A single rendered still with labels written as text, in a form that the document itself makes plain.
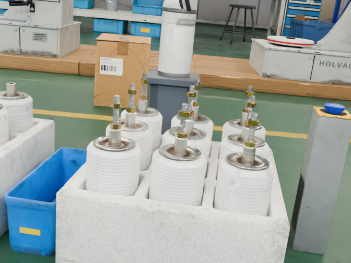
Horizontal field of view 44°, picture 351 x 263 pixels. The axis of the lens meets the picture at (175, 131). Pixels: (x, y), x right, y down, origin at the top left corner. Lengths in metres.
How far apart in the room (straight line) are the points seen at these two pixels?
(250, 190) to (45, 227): 0.40
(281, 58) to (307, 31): 2.43
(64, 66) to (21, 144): 1.74
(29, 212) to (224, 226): 0.38
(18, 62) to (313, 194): 2.15
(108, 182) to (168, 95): 0.48
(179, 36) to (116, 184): 0.54
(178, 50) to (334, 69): 1.79
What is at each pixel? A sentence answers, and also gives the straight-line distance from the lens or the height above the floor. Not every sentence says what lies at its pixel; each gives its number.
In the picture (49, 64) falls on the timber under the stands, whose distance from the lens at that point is 2.73.
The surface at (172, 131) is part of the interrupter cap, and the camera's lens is 0.87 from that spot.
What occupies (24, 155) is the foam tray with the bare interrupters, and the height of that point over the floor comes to 0.14.
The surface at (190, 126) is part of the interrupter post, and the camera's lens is 0.86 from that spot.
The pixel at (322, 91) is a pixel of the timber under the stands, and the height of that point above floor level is 0.04.
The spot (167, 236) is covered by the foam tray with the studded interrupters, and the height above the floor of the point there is 0.13.
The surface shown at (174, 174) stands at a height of 0.23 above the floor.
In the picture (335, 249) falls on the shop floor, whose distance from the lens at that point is 1.08.
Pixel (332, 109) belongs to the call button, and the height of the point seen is 0.32.
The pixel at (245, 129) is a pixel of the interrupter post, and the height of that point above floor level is 0.28.
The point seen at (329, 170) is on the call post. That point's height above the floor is 0.20.
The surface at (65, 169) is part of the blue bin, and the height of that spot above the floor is 0.06.
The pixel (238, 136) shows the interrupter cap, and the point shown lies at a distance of 0.89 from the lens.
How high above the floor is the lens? 0.51
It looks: 17 degrees down
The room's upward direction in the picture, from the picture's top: 6 degrees clockwise
